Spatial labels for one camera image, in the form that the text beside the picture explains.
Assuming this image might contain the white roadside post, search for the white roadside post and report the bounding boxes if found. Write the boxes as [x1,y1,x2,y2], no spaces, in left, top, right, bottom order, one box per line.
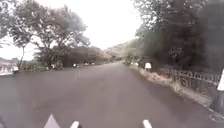
[216,68,224,92]

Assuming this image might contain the row of trees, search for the row of trees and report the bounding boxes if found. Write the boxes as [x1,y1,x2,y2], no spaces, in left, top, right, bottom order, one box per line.
[0,0,116,73]

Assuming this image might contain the dark dense trees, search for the dark dense trees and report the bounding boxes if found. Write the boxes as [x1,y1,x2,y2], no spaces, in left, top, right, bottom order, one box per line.
[114,0,224,74]

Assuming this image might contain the dry grass verge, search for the dry grass verge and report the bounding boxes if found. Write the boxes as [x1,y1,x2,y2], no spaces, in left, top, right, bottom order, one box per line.
[129,63,224,118]

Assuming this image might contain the grey asphalt road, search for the grey asphalt road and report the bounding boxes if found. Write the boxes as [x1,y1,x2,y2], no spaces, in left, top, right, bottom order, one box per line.
[0,61,224,128]

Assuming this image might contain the roadside railing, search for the roadside railing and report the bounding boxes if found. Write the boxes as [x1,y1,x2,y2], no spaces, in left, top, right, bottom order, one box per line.
[159,68,223,98]

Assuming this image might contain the robot's own part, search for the robot's own part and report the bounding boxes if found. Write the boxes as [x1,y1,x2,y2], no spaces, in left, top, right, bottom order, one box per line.
[142,119,153,128]
[70,120,81,128]

